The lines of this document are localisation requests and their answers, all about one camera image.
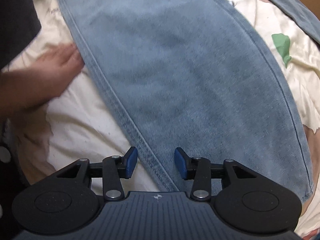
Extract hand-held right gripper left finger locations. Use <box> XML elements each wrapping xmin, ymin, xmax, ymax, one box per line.
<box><xmin>57</xmin><ymin>147</ymin><xmax>138</xmax><ymax>201</ymax></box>

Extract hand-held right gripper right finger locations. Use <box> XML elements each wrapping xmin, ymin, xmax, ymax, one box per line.
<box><xmin>175</xmin><ymin>147</ymin><xmax>257</xmax><ymax>201</ymax></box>

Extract light blue jeans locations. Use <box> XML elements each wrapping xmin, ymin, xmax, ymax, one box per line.
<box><xmin>55</xmin><ymin>0</ymin><xmax>320</xmax><ymax>206</ymax></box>

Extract person's left forearm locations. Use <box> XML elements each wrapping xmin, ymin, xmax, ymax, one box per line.
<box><xmin>0</xmin><ymin>65</ymin><xmax>48</xmax><ymax>121</ymax></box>

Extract person's left hand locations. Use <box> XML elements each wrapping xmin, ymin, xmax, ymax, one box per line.
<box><xmin>30</xmin><ymin>44</ymin><xmax>84</xmax><ymax>100</ymax></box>

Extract cream bear print bed sheet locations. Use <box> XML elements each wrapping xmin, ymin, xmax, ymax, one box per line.
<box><xmin>0</xmin><ymin>0</ymin><xmax>320</xmax><ymax>238</ymax></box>

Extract dark grey shirt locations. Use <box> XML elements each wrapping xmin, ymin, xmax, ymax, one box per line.
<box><xmin>0</xmin><ymin>0</ymin><xmax>42</xmax><ymax>68</ymax></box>

